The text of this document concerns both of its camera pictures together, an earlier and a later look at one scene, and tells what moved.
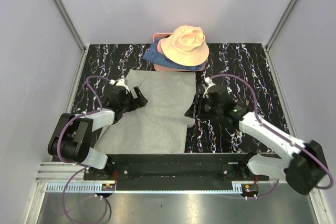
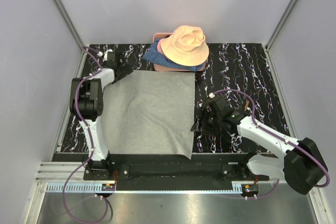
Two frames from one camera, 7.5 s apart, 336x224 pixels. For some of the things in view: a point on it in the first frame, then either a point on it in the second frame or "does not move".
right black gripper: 199,100 -> 203,113
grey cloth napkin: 158,127 does not move
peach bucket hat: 186,45 does not move
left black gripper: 136,103 -> 126,69
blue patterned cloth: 153,55 does not move
